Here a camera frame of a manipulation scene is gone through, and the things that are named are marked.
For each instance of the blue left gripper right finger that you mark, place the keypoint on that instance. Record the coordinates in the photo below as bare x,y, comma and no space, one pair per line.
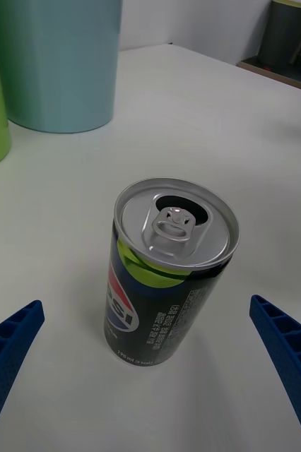
295,360

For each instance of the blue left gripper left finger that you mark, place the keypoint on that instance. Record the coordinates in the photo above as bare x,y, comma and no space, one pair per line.
5,356

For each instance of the black drink can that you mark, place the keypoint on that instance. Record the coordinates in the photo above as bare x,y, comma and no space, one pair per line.
150,310

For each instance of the pale blue plastic bin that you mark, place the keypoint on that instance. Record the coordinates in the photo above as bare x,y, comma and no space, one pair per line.
58,63

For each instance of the grey plastic bin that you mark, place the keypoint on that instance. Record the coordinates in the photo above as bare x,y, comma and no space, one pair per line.
284,31

